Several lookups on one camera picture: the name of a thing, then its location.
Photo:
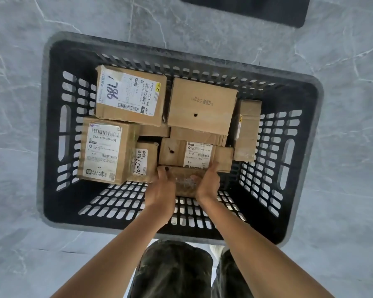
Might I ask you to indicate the black plastic slotted crate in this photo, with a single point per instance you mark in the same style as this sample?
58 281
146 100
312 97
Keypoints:
293 211

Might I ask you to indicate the small tape-wrapped brown package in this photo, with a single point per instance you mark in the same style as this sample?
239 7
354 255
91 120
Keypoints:
186 182

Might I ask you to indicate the white shoe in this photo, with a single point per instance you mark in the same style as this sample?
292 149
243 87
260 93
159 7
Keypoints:
218 251

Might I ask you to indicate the person's left forearm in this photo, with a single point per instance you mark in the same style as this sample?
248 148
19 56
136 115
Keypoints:
121 254

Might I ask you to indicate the person's left hand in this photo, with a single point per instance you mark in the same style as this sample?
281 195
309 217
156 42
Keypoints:
160 193

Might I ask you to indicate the person's right thumb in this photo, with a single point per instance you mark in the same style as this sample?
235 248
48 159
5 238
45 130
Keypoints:
213 172

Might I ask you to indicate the camouflage trousers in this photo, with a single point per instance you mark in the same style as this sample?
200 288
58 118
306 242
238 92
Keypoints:
171 273

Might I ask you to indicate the person's left thumb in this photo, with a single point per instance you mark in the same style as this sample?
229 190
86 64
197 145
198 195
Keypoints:
163 174

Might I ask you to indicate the pile of cardboard parcel boxes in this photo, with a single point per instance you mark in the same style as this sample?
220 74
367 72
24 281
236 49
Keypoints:
200 105

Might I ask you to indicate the person's right forearm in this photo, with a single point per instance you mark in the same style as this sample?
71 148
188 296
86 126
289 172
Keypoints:
255 251

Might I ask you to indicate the person's right hand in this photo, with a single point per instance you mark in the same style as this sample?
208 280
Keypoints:
206 189

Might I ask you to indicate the black floor mat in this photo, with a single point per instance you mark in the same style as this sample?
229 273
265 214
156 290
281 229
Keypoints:
251 7

